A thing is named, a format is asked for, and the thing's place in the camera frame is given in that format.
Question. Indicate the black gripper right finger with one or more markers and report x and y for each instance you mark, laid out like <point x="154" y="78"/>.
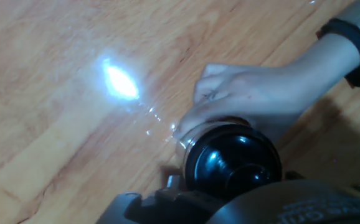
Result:
<point x="293" y="175"/>

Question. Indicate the bare helper hand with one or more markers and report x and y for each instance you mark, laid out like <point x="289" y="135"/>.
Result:
<point x="254" y="96"/>

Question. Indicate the clear glass jar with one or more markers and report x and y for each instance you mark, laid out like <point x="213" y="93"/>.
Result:
<point x="187" y="140"/>

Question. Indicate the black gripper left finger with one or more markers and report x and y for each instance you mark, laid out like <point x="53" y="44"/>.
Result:
<point x="167" y="207"/>

